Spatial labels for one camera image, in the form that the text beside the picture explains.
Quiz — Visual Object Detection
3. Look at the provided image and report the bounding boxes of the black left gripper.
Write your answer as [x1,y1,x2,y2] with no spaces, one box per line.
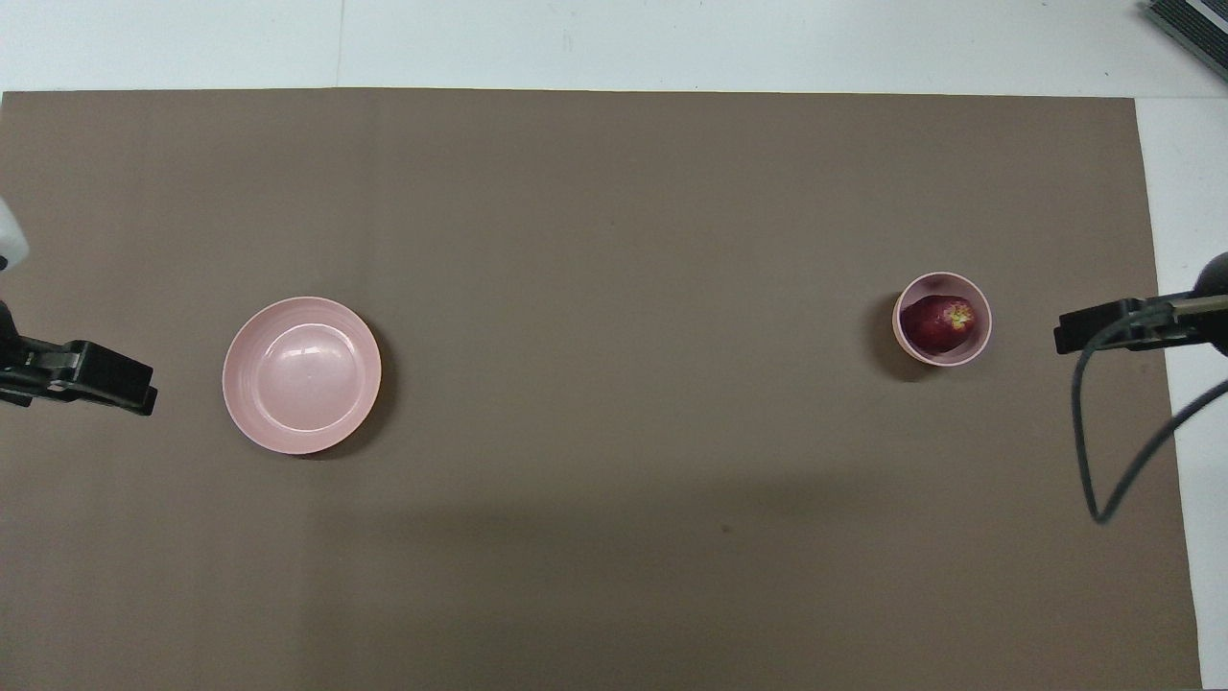
[0,301,160,417]

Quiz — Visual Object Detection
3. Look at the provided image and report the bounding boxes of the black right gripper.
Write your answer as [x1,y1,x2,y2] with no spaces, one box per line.
[1052,250,1228,359]

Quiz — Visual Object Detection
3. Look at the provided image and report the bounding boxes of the red apple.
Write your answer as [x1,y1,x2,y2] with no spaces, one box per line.
[901,295,979,355]

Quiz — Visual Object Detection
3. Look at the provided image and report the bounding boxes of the pink bowl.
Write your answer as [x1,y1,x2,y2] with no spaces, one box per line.
[891,271,994,369]

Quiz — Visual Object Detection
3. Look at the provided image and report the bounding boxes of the pink plate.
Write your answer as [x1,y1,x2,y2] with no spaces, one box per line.
[222,296,384,457]

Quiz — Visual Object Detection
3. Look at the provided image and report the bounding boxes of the grey ribbed metal device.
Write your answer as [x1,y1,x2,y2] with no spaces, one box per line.
[1139,0,1228,83]

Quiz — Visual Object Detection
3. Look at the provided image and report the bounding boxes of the brown table mat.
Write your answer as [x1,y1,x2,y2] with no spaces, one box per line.
[0,88,1205,691]

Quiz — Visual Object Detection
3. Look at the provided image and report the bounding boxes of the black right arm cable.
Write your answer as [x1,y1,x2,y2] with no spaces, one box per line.
[1072,305,1228,525]

